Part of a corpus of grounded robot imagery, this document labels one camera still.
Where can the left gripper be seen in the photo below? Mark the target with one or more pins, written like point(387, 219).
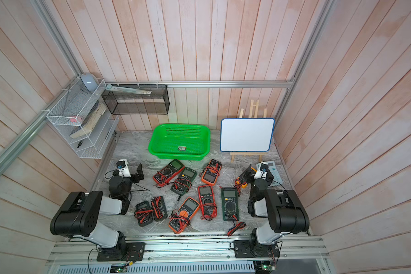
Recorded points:
point(134, 176)

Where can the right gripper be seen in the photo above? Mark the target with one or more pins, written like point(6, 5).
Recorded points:
point(252, 177)

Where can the red ANENG multimeter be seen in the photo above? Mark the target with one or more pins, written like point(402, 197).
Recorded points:
point(167, 173)

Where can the orange multimeter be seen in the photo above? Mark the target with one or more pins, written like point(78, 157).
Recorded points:
point(180, 219)
point(211, 172)

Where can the green DT9205A multimeter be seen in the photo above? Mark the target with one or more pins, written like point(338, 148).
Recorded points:
point(183, 182)

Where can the orange multimeter front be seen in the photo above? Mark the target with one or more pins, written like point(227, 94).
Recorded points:
point(180, 219)

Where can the yellow black multimeter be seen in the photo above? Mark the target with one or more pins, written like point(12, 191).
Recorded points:
point(239, 182)

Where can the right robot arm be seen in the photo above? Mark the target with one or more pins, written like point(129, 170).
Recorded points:
point(283, 209)

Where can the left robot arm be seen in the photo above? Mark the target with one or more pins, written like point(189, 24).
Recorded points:
point(79, 213)

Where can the green multimeter lower right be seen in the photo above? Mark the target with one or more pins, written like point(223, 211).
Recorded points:
point(230, 205)

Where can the small black multimeter left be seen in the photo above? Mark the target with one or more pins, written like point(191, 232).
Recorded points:
point(144, 213)

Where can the small black multimeter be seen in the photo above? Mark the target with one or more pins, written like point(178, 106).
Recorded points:
point(144, 213)
point(159, 208)

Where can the small black multimeter right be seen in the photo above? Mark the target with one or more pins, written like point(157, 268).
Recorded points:
point(159, 208)

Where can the green plastic basket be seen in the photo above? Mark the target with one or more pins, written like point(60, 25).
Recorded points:
point(167, 138)

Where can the paper in mesh basket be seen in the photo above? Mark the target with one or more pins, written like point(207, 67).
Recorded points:
point(127, 90)

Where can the light blue calculator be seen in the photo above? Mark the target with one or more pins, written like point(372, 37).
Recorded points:
point(274, 169)

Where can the blue framed whiteboard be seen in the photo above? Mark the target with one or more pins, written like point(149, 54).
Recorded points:
point(246, 135)

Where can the grey computer mouse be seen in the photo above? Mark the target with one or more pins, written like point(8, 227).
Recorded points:
point(90, 81)

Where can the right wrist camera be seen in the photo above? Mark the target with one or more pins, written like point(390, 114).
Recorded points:
point(262, 171)

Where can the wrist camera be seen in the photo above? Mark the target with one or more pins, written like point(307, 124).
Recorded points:
point(123, 169)
point(262, 171)

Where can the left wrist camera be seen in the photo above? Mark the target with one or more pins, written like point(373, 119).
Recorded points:
point(123, 169)

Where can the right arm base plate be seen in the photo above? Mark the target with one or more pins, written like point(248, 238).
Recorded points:
point(248, 249)

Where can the book on wire shelf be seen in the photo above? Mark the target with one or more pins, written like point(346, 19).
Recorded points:
point(90, 121)

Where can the black mesh wall basket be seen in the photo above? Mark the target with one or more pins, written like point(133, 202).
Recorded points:
point(158, 103)

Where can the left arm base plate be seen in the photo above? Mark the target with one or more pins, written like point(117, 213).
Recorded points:
point(123, 252)

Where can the white wire wall shelf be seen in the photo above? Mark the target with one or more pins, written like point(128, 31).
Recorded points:
point(72, 109)

